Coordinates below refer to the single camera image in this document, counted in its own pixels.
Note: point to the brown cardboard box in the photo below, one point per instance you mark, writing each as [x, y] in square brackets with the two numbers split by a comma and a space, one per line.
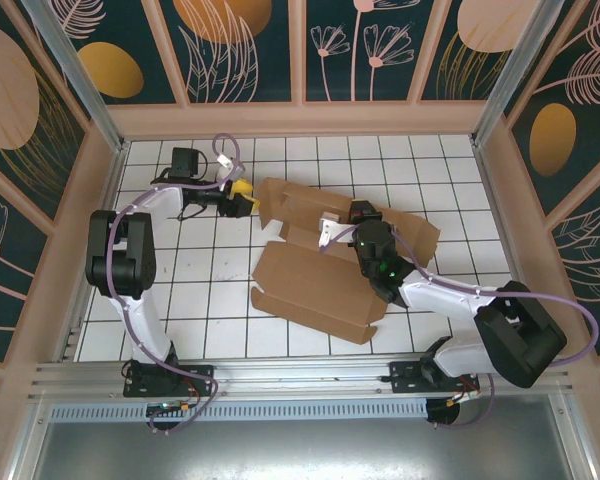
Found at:
[305, 280]

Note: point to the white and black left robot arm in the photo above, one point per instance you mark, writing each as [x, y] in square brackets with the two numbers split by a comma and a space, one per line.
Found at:
[140, 320]

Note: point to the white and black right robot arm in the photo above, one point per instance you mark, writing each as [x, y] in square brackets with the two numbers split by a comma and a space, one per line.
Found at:
[440, 295]

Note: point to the grey metal sheet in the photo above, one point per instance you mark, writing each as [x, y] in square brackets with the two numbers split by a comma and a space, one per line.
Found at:
[300, 450]

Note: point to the aluminium side rail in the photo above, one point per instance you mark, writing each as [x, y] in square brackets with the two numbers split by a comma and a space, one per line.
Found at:
[71, 332]
[484, 170]

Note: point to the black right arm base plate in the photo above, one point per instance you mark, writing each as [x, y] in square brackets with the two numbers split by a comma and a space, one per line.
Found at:
[402, 380]

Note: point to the aluminium corner post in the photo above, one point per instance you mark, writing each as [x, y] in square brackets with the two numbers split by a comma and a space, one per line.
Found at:
[75, 65]
[515, 60]

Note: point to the aluminium mounting rail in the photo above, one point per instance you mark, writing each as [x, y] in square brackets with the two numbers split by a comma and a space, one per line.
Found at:
[300, 372]

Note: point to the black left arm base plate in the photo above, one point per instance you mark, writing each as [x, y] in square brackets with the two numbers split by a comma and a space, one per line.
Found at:
[200, 372]

